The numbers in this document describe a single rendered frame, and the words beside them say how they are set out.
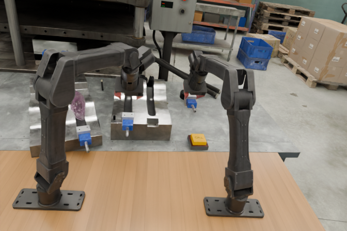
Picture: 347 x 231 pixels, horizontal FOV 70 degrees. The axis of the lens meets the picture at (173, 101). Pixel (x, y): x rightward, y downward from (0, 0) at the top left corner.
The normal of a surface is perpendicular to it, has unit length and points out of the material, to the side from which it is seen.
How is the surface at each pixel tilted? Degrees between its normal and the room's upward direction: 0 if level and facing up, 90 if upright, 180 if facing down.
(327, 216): 0
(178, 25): 90
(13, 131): 0
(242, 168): 62
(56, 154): 81
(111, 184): 0
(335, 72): 99
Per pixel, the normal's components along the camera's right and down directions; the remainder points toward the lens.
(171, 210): 0.13, -0.86
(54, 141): 0.76, 0.40
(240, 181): 0.33, 0.04
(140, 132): 0.14, 0.50
